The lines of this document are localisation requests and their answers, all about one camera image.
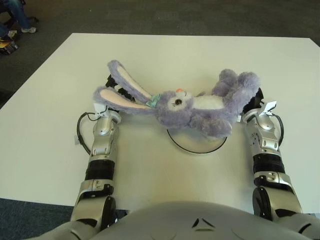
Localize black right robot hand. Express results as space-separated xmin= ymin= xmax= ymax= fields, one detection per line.
xmin=242 ymin=87 xmax=265 ymax=113

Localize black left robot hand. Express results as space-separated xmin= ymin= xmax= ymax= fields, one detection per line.
xmin=104 ymin=73 xmax=137 ymax=103

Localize purple plush bunny doll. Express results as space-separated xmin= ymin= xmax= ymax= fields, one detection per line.
xmin=93 ymin=59 xmax=261 ymax=139

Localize white plate with black rim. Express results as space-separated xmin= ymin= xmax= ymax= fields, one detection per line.
xmin=166 ymin=126 xmax=228 ymax=155

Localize white right wrist connector box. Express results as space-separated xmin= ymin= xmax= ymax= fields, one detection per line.
xmin=261 ymin=100 xmax=278 ymax=116

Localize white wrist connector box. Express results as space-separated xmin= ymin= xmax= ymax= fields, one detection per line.
xmin=93 ymin=102 xmax=111 ymax=118
xmin=261 ymin=100 xmax=278 ymax=116

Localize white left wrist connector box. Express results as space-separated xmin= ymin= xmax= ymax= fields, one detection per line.
xmin=93 ymin=102 xmax=111 ymax=118

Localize grey robot torso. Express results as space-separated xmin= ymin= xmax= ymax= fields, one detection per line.
xmin=92 ymin=200 xmax=301 ymax=240

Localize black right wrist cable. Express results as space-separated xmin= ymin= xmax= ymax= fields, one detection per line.
xmin=272 ymin=112 xmax=285 ymax=146

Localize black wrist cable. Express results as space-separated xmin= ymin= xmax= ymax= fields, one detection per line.
xmin=76 ymin=112 xmax=100 ymax=156
xmin=272 ymin=112 xmax=285 ymax=146

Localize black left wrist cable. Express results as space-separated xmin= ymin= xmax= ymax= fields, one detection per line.
xmin=76 ymin=112 xmax=100 ymax=156

